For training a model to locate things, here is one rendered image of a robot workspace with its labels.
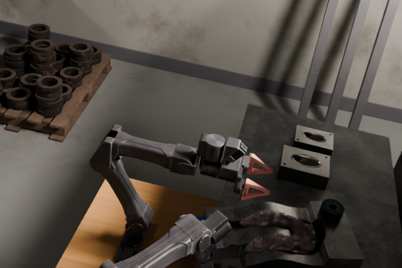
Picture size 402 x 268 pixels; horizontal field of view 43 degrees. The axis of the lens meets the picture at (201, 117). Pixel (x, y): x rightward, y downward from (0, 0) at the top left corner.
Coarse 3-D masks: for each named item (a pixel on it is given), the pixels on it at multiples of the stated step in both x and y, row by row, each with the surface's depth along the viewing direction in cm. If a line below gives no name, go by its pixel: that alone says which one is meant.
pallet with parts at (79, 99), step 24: (24, 48) 368; (48, 48) 355; (72, 48) 371; (96, 48) 400; (0, 72) 357; (24, 72) 369; (48, 72) 364; (72, 72) 373; (96, 72) 388; (0, 96) 339; (24, 96) 344; (48, 96) 326; (72, 96) 358; (0, 120) 340; (24, 120) 336; (48, 120) 335; (72, 120) 353
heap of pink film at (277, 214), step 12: (252, 216) 178; (264, 216) 176; (276, 216) 177; (288, 216) 180; (288, 228) 177; (300, 228) 175; (312, 228) 177; (252, 240) 170; (264, 240) 168; (276, 240) 167; (288, 240) 168; (300, 240) 171; (312, 240) 173; (252, 252) 168; (300, 252) 169
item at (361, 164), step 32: (256, 128) 238; (288, 128) 242; (320, 128) 245; (352, 160) 228; (384, 160) 231; (224, 192) 200; (256, 192) 202; (288, 192) 205; (320, 192) 207; (352, 192) 210; (384, 192) 213; (352, 224) 195; (384, 224) 197; (384, 256) 183
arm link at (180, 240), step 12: (192, 216) 124; (180, 228) 121; (192, 228) 121; (204, 228) 122; (168, 240) 118; (180, 240) 118; (192, 240) 119; (144, 252) 115; (156, 252) 115; (168, 252) 116; (180, 252) 118; (192, 252) 122; (108, 264) 111; (120, 264) 112; (132, 264) 112; (144, 264) 112; (156, 264) 114; (168, 264) 118
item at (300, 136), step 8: (296, 128) 232; (304, 128) 233; (296, 136) 227; (304, 136) 230; (312, 136) 231; (320, 136) 230; (328, 136) 230; (296, 144) 225; (304, 144) 224; (312, 144) 223; (320, 144) 224; (328, 144) 225; (320, 152) 224; (328, 152) 223
